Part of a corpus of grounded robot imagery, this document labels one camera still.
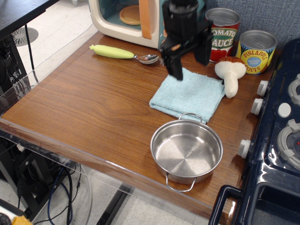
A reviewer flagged light blue rag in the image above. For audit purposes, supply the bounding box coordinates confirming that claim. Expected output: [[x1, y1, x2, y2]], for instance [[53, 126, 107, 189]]
[[149, 68, 225, 124]]

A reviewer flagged black side desk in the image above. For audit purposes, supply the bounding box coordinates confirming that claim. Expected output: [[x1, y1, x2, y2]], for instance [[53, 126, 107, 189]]
[[0, 0, 58, 40]]

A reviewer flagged stainless steel pot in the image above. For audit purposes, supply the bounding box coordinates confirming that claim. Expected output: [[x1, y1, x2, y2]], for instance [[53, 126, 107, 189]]
[[150, 113, 224, 193]]

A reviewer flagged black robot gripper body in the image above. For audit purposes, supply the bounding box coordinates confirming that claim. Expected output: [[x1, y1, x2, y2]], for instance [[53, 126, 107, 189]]
[[160, 0, 212, 59]]

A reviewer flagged green handled metal spoon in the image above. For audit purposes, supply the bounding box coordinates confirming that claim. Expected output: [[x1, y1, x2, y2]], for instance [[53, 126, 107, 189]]
[[89, 45, 159, 65]]

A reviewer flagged blue floor cable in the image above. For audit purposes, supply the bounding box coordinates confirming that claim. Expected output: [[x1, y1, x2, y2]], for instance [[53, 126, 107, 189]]
[[47, 167, 73, 225]]

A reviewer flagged dark blue toy stove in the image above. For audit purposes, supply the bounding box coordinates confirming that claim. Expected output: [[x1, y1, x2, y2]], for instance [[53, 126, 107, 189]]
[[209, 39, 300, 225]]

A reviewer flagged plush toy mushroom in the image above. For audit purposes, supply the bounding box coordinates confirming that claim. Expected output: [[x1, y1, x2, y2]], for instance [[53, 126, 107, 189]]
[[215, 57, 246, 98]]

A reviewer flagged pineapple slices can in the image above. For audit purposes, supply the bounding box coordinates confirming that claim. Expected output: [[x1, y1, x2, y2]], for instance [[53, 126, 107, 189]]
[[236, 30, 278, 75]]

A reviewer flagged black floor cable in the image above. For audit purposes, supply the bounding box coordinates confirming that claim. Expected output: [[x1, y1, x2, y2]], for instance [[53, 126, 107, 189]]
[[32, 164, 83, 225]]

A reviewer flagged teal toy microwave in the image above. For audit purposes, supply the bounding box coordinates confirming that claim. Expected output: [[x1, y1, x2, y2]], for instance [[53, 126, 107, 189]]
[[88, 0, 206, 53]]

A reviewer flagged clear acrylic table guard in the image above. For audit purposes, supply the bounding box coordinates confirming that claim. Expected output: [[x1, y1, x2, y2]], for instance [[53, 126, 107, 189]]
[[0, 33, 214, 214]]

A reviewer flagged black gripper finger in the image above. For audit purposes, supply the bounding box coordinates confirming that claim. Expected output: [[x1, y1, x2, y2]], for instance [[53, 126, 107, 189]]
[[194, 35, 212, 66], [164, 55, 183, 81]]

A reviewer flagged tomato sauce can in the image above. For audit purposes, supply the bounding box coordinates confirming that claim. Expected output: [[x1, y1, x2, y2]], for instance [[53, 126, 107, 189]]
[[205, 7, 241, 62]]

